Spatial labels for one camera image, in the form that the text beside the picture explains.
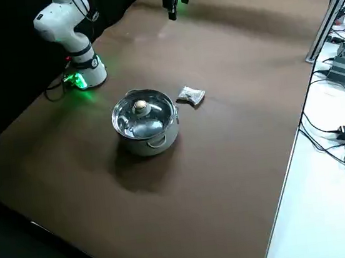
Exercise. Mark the silver mesh sponge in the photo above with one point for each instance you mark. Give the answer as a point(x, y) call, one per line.
point(191, 96)

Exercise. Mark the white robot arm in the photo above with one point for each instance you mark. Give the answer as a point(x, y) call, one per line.
point(81, 52)

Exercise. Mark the steel pot with glass lid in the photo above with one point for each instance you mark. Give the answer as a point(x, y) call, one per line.
point(144, 129)

